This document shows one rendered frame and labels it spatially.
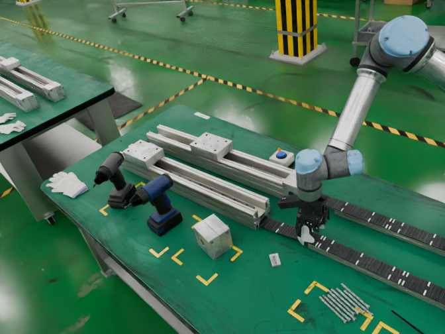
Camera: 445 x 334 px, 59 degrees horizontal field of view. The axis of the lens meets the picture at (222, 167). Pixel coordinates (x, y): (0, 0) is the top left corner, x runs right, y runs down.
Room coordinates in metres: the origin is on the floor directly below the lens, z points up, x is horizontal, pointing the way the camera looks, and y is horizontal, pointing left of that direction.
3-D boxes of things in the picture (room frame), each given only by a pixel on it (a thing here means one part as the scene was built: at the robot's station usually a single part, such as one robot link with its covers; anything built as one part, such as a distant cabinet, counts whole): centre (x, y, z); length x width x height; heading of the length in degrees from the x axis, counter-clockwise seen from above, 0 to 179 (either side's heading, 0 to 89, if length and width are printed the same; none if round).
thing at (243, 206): (1.33, 0.17, 0.82); 0.80 x 0.10 x 0.09; 44
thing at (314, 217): (0.89, -0.25, 0.95); 0.09 x 0.08 x 0.12; 44
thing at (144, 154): (1.51, 0.34, 0.87); 0.16 x 0.11 x 0.07; 44
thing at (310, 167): (0.90, -0.25, 1.11); 0.09 x 0.08 x 0.11; 87
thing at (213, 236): (0.98, 0.07, 0.83); 0.11 x 0.10 x 0.10; 119
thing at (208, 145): (1.46, 0.03, 0.87); 0.16 x 0.11 x 0.07; 44
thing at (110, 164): (1.31, 0.46, 0.89); 0.20 x 0.08 x 0.22; 156
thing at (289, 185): (1.15, -0.29, 0.83); 0.12 x 0.09 x 0.10; 134
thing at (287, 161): (1.34, -0.25, 0.81); 0.10 x 0.08 x 0.06; 134
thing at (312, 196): (0.90, -0.25, 1.03); 0.08 x 0.08 x 0.05
